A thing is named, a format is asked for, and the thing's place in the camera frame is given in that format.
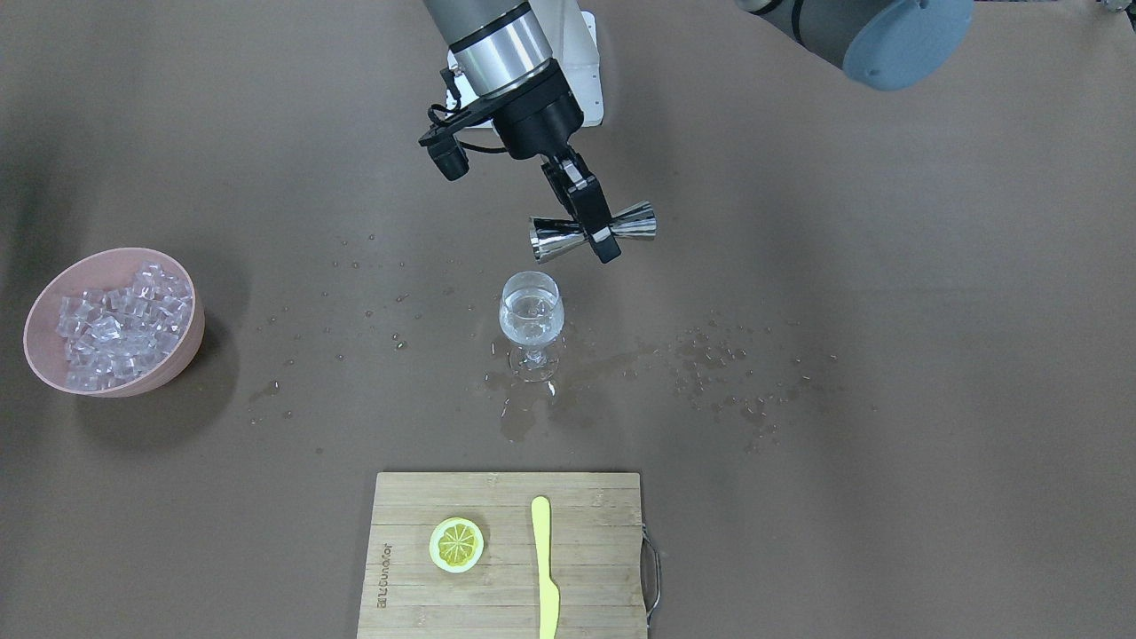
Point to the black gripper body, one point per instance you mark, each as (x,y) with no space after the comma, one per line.
(543,115)

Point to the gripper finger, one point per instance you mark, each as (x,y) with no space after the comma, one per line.
(578,190)

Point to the steel double jigger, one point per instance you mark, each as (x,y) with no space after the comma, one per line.
(550,238)

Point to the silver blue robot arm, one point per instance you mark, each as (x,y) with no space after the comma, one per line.
(885,45)

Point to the clear wine glass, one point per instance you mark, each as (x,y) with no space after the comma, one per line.
(531,316)

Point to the pink bowl of ice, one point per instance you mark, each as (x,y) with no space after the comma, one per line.
(116,324)

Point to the bamboo cutting board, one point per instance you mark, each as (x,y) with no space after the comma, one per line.
(597,540)

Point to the yellow lemon slice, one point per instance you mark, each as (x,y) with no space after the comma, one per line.
(456,545)

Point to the yellow plastic knife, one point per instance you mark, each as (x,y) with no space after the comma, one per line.
(549,593)

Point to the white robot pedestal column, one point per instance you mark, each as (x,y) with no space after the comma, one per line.
(577,71)

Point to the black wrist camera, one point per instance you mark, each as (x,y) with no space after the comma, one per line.
(448,152)

